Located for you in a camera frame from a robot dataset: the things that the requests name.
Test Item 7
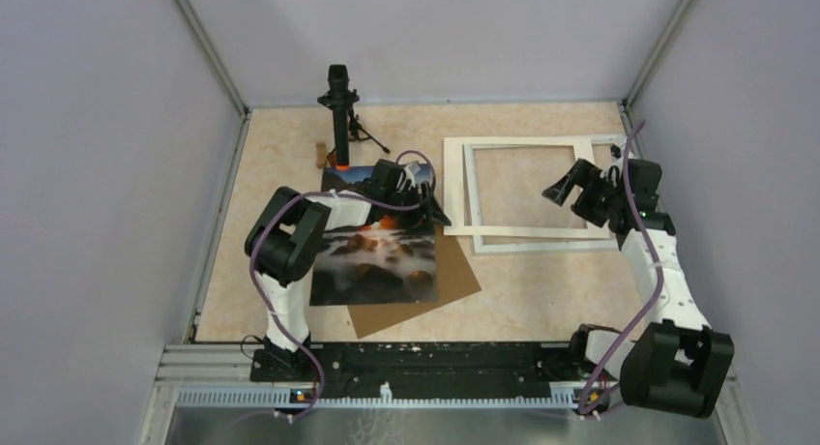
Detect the white picture frame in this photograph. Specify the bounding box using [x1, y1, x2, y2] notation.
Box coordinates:
[460, 135, 626, 254]

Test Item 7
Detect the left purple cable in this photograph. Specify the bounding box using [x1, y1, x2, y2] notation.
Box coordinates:
[248, 149, 438, 424]

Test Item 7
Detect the small wooden block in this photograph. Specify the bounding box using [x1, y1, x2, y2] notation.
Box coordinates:
[315, 142, 328, 169]

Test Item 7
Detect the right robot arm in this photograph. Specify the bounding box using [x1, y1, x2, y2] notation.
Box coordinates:
[542, 159, 735, 419]

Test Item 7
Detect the brown backing board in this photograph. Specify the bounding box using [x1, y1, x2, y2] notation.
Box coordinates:
[311, 217, 482, 338]

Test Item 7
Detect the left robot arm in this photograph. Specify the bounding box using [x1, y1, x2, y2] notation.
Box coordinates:
[244, 159, 452, 381]

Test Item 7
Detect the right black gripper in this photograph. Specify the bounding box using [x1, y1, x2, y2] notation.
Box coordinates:
[542, 159, 625, 228]

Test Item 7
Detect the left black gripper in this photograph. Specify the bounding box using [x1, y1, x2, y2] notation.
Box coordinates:
[383, 180, 451, 235]

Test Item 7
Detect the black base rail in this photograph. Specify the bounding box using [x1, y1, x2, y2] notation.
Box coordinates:
[249, 341, 594, 401]

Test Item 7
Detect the sunset seascape photo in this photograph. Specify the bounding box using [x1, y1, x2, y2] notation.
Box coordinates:
[308, 163, 441, 308]

